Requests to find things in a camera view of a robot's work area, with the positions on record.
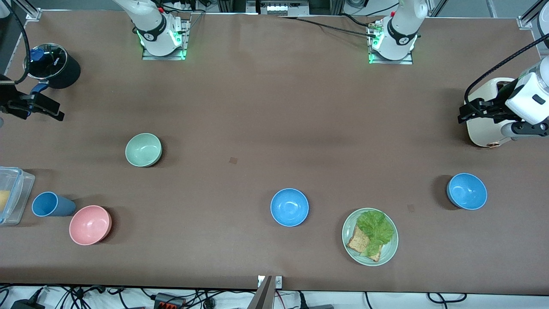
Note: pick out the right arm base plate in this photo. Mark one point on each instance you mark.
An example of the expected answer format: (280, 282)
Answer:
(185, 36)

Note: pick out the black red power strip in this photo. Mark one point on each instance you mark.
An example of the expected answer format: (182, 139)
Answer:
(169, 301)

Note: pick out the blue cup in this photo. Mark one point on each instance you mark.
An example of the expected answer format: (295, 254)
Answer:
(53, 204)

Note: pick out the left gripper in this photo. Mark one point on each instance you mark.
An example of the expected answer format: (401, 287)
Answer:
(495, 108)

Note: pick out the glass lid blue knob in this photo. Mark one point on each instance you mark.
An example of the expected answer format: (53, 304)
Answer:
(49, 62)

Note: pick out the brown bread slice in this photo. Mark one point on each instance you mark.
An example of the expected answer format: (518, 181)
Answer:
(356, 242)

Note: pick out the black power adapter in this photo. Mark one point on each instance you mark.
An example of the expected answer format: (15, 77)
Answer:
(25, 304)

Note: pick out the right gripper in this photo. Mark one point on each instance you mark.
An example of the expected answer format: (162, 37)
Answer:
(13, 106)

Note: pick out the green plate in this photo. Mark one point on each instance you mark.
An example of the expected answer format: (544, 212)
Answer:
(388, 253)

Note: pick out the yellow food piece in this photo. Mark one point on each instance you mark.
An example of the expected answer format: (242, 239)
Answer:
(3, 201)

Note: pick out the white toaster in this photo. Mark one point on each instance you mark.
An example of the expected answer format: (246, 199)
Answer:
(484, 135)

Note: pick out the grey camera stand bar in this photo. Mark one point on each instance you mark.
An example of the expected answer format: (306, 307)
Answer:
(262, 296)

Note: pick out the blue bowl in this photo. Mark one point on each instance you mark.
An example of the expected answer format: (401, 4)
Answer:
(466, 191)
(289, 207)

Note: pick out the clear plastic container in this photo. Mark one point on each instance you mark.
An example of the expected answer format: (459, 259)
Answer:
(19, 193)

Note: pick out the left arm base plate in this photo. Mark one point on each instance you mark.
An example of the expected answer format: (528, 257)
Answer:
(407, 60)

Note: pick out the pink bowl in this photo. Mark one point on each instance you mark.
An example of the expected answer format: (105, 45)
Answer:
(89, 225)

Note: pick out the green lettuce leaf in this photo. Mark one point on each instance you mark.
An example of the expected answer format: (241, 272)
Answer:
(375, 227)

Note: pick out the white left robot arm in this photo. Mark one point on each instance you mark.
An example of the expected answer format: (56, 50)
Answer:
(401, 30)

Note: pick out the white table edge bracket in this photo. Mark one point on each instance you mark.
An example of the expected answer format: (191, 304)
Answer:
(279, 282)

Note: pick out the green bowl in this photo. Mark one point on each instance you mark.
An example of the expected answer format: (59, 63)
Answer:
(143, 149)

